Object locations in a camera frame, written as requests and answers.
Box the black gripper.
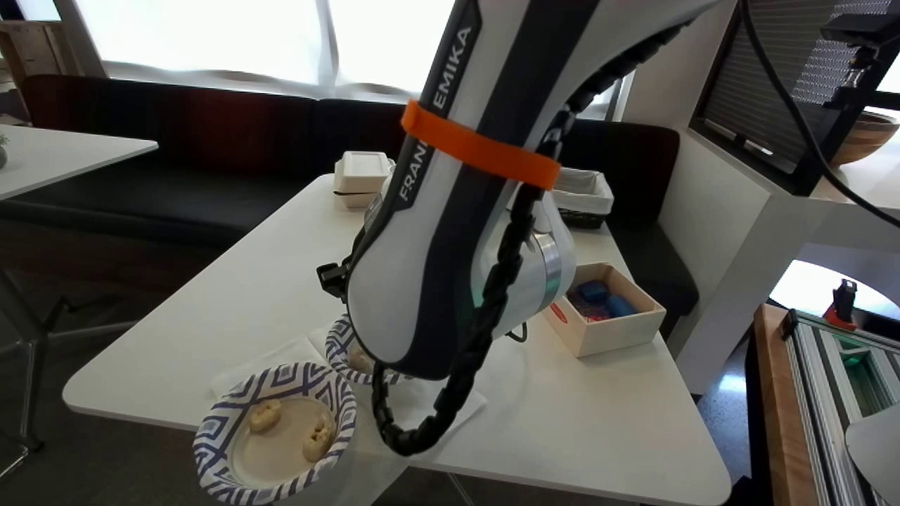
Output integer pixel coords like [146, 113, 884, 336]
[315, 257, 357, 304]

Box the beige donut piece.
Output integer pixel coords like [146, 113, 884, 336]
[249, 402, 285, 436]
[301, 416, 339, 462]

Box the white styrofoam food container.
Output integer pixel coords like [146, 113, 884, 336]
[333, 148, 395, 209]

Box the dark brown upholstered bench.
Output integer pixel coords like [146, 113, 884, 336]
[0, 72, 700, 325]

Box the blue toy block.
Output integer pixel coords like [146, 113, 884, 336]
[571, 278, 614, 306]
[589, 291, 641, 322]

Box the dark basket with white liner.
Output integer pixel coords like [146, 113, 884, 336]
[557, 166, 620, 229]

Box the cream wooden toy box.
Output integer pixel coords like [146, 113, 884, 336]
[546, 260, 669, 361]

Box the white side table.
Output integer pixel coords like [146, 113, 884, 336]
[0, 124, 164, 481]

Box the white monitor stand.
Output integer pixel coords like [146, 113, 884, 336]
[657, 124, 900, 395]

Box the black monitor screen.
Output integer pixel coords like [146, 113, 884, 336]
[689, 0, 900, 197]

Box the light wooden plank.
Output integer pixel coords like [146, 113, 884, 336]
[751, 304, 821, 506]

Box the round white table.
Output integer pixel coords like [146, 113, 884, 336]
[768, 257, 900, 325]

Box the red and black tool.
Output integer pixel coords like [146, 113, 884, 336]
[824, 274, 861, 330]

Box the green plastic part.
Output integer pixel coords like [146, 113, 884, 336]
[838, 343, 894, 416]

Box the brown wooden bowl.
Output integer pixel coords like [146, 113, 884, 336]
[832, 110, 900, 169]

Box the orange velcro strap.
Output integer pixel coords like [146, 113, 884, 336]
[401, 98, 564, 191]

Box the thin black cable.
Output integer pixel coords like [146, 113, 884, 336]
[740, 0, 900, 228]

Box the grey metal frame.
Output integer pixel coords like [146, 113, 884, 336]
[785, 312, 900, 506]

